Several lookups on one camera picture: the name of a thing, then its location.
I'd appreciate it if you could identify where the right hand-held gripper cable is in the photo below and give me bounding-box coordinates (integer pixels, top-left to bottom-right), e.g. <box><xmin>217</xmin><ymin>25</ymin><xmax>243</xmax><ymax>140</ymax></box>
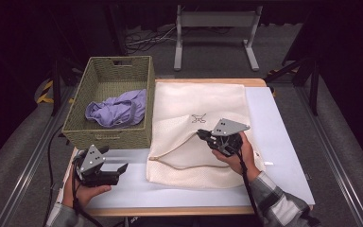
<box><xmin>236</xmin><ymin>150</ymin><xmax>263</xmax><ymax>227</ymax></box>

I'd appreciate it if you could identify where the hand-held gripper cable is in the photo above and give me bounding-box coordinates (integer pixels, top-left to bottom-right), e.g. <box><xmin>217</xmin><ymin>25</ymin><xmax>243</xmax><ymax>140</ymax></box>
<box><xmin>71</xmin><ymin>160</ymin><xmax>106</xmax><ymax>227</ymax></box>
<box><xmin>236</xmin><ymin>150</ymin><xmax>263</xmax><ymax>227</ymax></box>

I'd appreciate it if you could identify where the green woven basket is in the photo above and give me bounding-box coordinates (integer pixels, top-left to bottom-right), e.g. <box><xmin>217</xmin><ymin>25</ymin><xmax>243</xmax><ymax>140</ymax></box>
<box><xmin>61</xmin><ymin>55</ymin><xmax>156</xmax><ymax>151</ymax></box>

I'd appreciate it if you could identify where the yellow black striped tape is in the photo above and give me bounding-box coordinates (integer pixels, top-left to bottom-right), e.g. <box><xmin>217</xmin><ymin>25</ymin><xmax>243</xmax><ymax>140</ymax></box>
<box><xmin>36</xmin><ymin>79</ymin><xmax>56</xmax><ymax>105</ymax></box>

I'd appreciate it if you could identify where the black floor cable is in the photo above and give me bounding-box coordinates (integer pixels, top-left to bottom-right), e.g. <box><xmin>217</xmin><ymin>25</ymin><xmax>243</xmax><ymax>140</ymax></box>
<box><xmin>42</xmin><ymin>123</ymin><xmax>66</xmax><ymax>227</ymax></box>

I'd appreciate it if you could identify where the person's right hand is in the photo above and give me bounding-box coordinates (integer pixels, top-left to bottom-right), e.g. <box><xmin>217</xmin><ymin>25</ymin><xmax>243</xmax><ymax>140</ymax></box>
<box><xmin>211</xmin><ymin>131</ymin><xmax>263</xmax><ymax>183</ymax></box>

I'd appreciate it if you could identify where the cream mesh laundry bag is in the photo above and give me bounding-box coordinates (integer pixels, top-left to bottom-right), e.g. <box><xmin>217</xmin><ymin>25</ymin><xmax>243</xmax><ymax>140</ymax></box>
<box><xmin>145</xmin><ymin>81</ymin><xmax>275</xmax><ymax>190</ymax></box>

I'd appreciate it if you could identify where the person's left hand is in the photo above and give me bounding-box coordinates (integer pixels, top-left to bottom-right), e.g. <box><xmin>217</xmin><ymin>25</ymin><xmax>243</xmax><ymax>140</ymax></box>
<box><xmin>62</xmin><ymin>171</ymin><xmax>112</xmax><ymax>210</ymax></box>

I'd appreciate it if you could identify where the aluminium floor rail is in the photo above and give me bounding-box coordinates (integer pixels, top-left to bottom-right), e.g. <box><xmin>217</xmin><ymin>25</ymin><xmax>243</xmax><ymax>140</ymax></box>
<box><xmin>295</xmin><ymin>85</ymin><xmax>363</xmax><ymax>227</ymax></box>
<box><xmin>0</xmin><ymin>85</ymin><xmax>78</xmax><ymax>227</ymax></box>

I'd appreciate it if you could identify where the grey metal stand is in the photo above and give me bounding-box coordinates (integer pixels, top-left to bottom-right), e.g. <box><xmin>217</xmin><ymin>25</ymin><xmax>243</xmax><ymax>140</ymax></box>
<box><xmin>173</xmin><ymin>4</ymin><xmax>264</xmax><ymax>72</ymax></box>

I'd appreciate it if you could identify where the purple garment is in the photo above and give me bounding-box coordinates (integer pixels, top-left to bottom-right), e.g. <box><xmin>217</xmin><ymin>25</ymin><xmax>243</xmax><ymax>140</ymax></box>
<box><xmin>84</xmin><ymin>88</ymin><xmax>148</xmax><ymax>130</ymax></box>

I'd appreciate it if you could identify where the bundle of floor cables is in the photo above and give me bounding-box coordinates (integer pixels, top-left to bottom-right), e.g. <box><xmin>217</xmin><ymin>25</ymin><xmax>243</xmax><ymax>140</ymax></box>
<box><xmin>125</xmin><ymin>26</ymin><xmax>178</xmax><ymax>54</ymax></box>

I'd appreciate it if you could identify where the white table mat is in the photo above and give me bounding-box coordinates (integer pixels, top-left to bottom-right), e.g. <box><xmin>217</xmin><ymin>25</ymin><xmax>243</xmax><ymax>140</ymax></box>
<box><xmin>56</xmin><ymin>86</ymin><xmax>316</xmax><ymax>212</ymax></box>

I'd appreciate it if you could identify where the black stand leg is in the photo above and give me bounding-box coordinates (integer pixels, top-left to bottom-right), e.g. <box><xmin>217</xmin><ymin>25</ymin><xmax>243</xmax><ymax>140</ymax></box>
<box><xmin>50</xmin><ymin>59</ymin><xmax>78</xmax><ymax>117</ymax></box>
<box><xmin>264</xmin><ymin>56</ymin><xmax>321</xmax><ymax>117</ymax></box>

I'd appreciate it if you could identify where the left hand-held gripper cable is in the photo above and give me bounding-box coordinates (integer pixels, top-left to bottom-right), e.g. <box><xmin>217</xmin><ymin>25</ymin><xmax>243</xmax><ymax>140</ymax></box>
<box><xmin>71</xmin><ymin>160</ymin><xmax>106</xmax><ymax>227</ymax></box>

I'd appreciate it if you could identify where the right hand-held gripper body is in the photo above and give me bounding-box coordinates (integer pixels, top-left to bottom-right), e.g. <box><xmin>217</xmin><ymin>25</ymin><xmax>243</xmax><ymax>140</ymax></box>
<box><xmin>205</xmin><ymin>117</ymin><xmax>251</xmax><ymax>158</ymax></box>

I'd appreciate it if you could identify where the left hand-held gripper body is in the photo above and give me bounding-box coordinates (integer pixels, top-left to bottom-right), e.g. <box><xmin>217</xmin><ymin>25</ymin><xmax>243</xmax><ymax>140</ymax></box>
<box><xmin>73</xmin><ymin>144</ymin><xmax>121</xmax><ymax>188</ymax></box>

